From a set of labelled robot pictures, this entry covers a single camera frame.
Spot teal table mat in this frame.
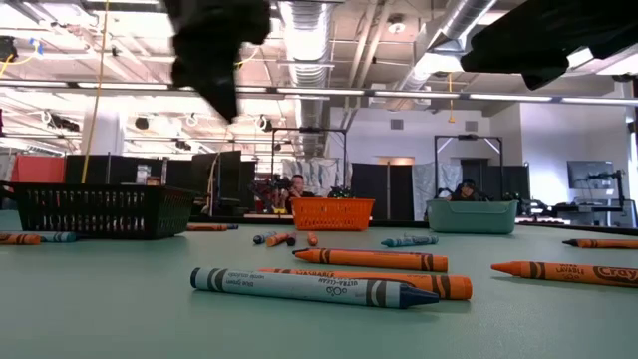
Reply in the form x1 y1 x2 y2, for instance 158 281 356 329
0 211 638 359

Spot yellow hanging cord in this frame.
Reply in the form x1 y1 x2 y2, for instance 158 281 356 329
81 0 110 184

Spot red partition panel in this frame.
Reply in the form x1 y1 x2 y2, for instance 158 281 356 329
9 154 67 211

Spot black mesh basket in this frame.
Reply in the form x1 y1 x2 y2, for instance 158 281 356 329
0 179 196 240

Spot teal plastic bin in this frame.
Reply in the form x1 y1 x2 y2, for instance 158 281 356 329
426 198 519 235

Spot white pillar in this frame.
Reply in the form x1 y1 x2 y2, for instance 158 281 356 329
81 107 126 157

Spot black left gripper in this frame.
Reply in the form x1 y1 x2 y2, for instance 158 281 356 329
166 0 273 124

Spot black partition panels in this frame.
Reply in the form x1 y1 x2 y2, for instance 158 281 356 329
64 151 258 216

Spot corrugated silver duct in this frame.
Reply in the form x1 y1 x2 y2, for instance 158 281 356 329
277 0 334 157

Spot long ceiling light strip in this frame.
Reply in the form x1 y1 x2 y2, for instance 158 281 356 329
0 79 638 107

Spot neighbouring work table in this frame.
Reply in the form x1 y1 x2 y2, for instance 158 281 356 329
517 196 638 231

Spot black wall monitor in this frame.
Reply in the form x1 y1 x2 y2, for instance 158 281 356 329
566 160 616 190

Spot crumpled white sheet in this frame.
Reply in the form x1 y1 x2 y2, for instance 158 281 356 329
281 158 353 198

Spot black curtain panel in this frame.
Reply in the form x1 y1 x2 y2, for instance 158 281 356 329
351 163 416 221

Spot person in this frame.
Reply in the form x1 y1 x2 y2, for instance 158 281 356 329
448 178 483 202
278 174 316 200

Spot orange mesh basket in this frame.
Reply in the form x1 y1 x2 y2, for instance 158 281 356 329
291 196 376 232

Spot black frame stand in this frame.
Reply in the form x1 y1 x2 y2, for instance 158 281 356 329
433 133 504 201
270 127 349 200

